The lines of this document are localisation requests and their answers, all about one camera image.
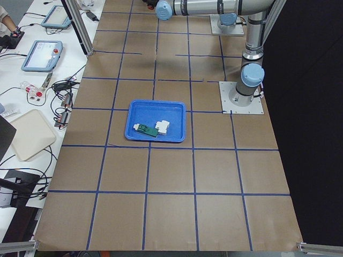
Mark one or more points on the near blue teach pendant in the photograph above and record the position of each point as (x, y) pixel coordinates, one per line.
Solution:
(43, 56)

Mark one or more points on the blue plastic tray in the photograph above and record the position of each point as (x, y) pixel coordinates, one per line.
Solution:
(148, 112)

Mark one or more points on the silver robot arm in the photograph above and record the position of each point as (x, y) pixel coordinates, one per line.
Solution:
(252, 73)
(230, 19)

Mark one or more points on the blue teach pendant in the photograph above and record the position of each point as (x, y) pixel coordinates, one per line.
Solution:
(43, 56)
(56, 18)

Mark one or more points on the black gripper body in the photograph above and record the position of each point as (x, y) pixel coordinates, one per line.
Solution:
(149, 1)

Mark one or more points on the white circuit breaker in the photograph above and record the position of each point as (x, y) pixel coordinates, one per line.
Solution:
(162, 126)

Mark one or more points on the far blue teach pendant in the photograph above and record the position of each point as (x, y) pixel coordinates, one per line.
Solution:
(56, 18)

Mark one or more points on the green and white switch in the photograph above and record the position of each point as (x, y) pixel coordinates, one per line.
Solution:
(146, 130)

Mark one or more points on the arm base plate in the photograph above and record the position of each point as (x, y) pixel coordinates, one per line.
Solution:
(234, 103)
(218, 28)

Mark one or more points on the clear box with red button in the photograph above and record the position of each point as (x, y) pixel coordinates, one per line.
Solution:
(33, 92)

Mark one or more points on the beige plastic tray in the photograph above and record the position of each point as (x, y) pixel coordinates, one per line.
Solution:
(33, 134)

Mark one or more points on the black power adapter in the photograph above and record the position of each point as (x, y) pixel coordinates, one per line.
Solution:
(92, 16)

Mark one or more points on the aluminium frame post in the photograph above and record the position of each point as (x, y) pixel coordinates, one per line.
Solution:
(78, 25)

